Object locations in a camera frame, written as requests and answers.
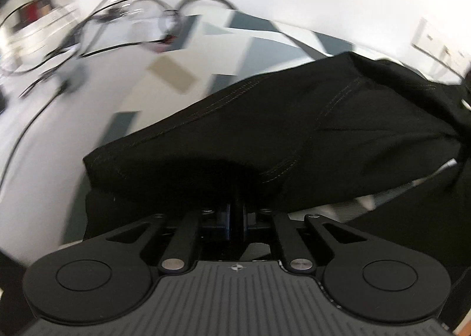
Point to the black jeans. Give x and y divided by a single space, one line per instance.
294 118

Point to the white wall socket panel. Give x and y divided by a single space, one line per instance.
430 38

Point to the geometric patterned tablecloth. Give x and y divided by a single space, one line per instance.
176 78

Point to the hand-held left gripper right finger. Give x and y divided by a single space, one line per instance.
252 220

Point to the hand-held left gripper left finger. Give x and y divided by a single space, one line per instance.
220 220

